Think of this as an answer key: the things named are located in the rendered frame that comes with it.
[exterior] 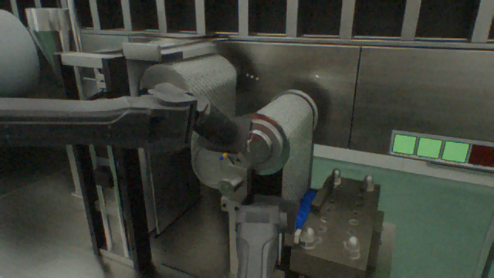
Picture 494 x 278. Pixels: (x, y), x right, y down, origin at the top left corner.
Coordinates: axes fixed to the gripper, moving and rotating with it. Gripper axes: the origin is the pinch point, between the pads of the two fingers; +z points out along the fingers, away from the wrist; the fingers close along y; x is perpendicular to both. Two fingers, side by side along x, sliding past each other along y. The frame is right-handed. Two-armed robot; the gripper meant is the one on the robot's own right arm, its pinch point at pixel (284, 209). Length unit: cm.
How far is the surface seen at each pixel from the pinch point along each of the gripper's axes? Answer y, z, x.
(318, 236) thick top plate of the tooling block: 8.6, 2.5, -4.5
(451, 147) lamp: 34.7, 21.2, 23.2
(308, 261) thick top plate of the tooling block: 8.1, -2.7, -9.3
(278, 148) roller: -1.1, -10.6, 13.9
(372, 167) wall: 10, 282, 21
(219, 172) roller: -16.3, -5.5, 5.7
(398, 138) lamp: 22.2, 21.0, 23.6
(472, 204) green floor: 92, 257, 6
